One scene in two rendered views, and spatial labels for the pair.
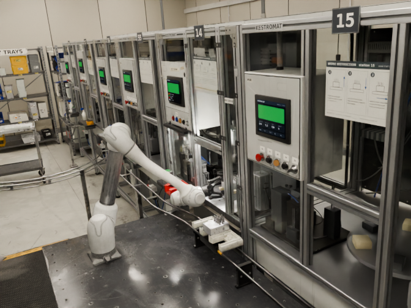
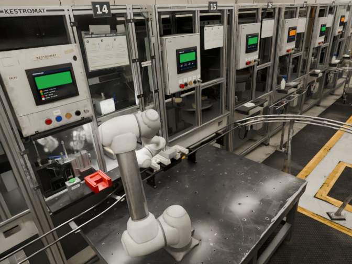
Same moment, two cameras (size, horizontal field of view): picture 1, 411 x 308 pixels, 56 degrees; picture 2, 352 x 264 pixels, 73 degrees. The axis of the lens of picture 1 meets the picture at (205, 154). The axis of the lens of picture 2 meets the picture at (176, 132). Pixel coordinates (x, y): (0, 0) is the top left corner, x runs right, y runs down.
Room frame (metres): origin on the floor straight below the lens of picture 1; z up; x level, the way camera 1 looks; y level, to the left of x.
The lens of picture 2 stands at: (2.44, 1.71, 1.91)
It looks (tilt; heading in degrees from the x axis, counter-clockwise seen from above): 25 degrees down; 255
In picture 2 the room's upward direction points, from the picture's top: 4 degrees counter-clockwise
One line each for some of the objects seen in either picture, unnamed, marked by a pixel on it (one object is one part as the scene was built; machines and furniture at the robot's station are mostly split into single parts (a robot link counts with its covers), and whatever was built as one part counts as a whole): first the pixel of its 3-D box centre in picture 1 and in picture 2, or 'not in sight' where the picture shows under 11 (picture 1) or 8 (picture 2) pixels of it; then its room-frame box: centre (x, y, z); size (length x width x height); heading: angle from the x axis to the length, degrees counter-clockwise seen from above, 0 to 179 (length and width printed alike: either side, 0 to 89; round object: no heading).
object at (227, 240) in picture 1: (216, 236); (168, 158); (2.06, -0.03, 0.84); 0.36 x 0.14 x 0.10; 27
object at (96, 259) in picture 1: (104, 253); (180, 238); (2.18, 0.69, 0.71); 0.22 x 0.18 x 0.06; 27
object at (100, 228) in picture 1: (100, 231); (175, 224); (2.21, 0.70, 0.85); 0.18 x 0.16 x 0.22; 8
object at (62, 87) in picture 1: (72, 97); not in sight; (7.65, 2.54, 1.00); 1.30 x 0.51 x 2.00; 27
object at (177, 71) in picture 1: (189, 92); (44, 86); (2.82, 0.08, 1.60); 0.42 x 0.29 x 0.46; 27
